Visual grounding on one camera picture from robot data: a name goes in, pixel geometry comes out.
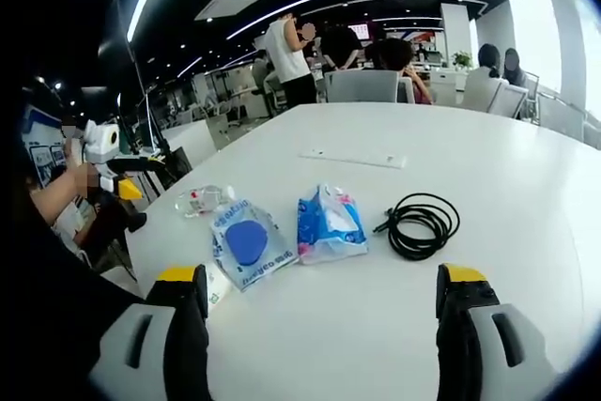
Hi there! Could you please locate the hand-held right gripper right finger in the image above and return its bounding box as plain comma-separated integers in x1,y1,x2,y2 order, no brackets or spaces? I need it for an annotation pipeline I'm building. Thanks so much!
435,262,561,401

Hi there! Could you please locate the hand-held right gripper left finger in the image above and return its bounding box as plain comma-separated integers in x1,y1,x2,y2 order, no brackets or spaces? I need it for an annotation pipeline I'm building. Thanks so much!
87,265,210,401

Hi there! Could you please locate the clear plastic packet red print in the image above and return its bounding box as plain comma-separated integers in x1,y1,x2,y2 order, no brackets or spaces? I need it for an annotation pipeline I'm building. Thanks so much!
175,183,237,220

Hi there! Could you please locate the small white card packet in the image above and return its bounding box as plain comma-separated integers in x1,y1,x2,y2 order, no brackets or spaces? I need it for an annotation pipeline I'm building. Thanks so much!
205,261,235,312

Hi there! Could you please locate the black cable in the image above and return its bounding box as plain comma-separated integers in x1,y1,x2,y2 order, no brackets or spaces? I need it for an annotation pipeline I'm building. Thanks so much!
372,192,461,262

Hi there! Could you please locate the clear bag with blue pad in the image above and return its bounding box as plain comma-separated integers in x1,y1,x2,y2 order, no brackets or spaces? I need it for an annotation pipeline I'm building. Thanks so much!
208,197,301,294

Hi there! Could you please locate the blue white tissue packet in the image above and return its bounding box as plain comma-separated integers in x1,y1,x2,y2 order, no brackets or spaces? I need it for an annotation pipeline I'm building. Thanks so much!
296,181,370,266

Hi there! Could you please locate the person's black clothing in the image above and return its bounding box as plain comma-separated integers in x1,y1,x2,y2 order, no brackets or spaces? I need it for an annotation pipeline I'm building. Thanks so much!
8,175,147,401

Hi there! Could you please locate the white table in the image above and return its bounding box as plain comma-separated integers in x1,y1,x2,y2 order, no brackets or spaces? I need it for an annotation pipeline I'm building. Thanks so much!
100,100,601,401

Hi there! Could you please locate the ceiling air conditioner unit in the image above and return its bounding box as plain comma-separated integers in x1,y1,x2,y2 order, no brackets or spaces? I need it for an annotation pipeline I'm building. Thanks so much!
193,0,267,23

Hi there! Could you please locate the grey office chair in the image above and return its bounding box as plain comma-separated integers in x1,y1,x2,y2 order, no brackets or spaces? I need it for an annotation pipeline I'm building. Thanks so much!
324,69,401,104
486,83,531,121

